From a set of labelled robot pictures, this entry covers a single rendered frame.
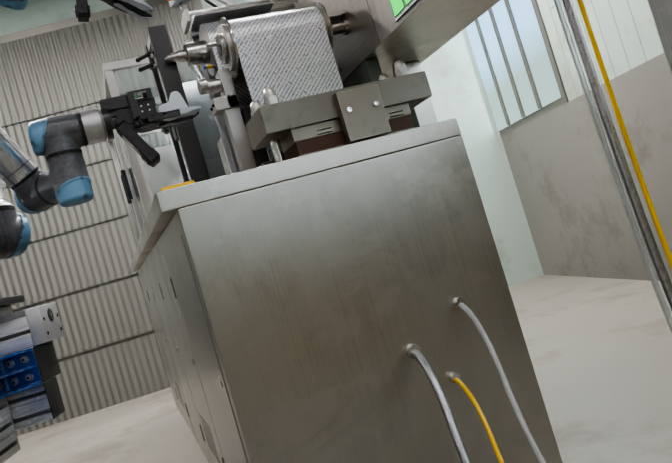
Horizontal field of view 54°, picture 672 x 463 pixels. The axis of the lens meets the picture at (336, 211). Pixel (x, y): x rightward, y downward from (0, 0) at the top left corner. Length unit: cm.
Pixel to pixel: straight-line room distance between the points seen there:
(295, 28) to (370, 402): 91
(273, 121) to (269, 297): 37
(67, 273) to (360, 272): 421
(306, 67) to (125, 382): 402
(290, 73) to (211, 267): 59
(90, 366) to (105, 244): 92
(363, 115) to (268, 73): 31
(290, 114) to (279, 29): 34
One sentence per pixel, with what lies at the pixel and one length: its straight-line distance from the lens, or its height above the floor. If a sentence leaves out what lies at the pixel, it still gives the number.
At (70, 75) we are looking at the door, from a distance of 558.
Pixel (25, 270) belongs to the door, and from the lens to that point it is 548.
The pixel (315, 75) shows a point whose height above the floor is 112.
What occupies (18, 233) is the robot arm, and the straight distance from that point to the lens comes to 193.
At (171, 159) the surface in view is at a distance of 260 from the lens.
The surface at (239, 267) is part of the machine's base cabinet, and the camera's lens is 127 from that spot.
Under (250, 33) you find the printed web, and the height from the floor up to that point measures 125.
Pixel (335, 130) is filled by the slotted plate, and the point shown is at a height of 95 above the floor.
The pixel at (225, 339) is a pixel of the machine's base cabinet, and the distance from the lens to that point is 127.
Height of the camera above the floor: 72
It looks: 2 degrees up
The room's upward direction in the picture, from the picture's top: 17 degrees counter-clockwise
